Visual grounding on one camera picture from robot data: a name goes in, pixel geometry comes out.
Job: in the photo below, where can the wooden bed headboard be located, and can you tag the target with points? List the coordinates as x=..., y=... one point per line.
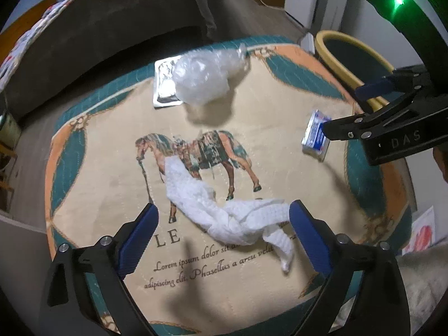
x=31, y=14

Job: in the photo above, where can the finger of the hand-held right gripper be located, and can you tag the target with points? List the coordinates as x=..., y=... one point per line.
x=374, y=89
x=350, y=127

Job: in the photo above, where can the white fluffy blanket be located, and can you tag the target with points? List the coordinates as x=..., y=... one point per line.
x=420, y=287

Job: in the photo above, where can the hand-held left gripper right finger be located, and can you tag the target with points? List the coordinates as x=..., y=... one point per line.
x=308, y=238

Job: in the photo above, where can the white flat box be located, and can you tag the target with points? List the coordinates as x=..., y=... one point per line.
x=308, y=42

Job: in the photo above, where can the dark grey sofa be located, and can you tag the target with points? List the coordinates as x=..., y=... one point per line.
x=87, y=24

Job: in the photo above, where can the small purple white box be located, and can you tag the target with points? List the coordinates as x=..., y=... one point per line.
x=313, y=136

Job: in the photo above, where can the wooden chair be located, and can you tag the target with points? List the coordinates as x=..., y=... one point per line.
x=7, y=175

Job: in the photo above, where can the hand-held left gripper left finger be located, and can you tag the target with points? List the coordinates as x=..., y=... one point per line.
x=138, y=241

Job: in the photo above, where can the white air purifier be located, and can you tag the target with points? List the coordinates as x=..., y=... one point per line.
x=315, y=0

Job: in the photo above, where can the yellow round bin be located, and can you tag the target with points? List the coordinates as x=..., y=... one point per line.
x=350, y=59

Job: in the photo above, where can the red white paper bag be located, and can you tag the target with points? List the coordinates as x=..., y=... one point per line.
x=423, y=232

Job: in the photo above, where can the silver foil blister pack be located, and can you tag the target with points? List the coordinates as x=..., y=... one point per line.
x=162, y=91

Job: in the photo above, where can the clear plastic bag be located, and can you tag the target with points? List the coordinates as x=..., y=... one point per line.
x=203, y=77

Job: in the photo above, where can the round printed horse mat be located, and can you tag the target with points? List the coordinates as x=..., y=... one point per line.
x=105, y=147

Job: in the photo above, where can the white paper towel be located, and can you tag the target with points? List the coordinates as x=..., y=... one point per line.
x=196, y=196

